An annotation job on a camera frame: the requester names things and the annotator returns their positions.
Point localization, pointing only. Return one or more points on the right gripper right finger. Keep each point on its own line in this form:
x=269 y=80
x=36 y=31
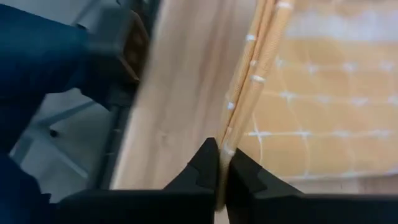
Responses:
x=245 y=180

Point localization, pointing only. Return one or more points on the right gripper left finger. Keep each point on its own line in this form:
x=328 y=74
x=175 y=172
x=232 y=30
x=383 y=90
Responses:
x=202 y=174

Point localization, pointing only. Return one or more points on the person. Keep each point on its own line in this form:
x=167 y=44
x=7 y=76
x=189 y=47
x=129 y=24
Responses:
x=31 y=62

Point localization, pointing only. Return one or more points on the black table-level camera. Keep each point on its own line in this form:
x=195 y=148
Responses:
x=124 y=56

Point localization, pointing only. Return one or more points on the black aluminium table frame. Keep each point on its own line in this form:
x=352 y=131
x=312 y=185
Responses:
x=113 y=149

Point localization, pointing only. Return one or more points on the orange checked towel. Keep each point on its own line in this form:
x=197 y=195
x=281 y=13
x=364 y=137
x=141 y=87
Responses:
x=326 y=109

